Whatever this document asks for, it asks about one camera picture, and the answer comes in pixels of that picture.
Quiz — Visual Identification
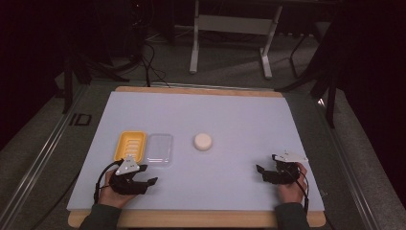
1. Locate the person's left hand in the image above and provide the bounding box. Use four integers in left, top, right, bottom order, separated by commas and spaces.
97, 170, 138, 210

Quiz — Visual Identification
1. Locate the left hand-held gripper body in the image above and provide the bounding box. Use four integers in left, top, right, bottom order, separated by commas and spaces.
108, 154, 149, 196

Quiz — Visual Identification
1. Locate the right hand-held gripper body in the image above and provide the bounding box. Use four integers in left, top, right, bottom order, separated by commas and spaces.
261, 149, 309, 186

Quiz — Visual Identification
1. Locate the person's right hand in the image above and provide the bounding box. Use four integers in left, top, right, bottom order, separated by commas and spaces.
275, 162, 308, 205

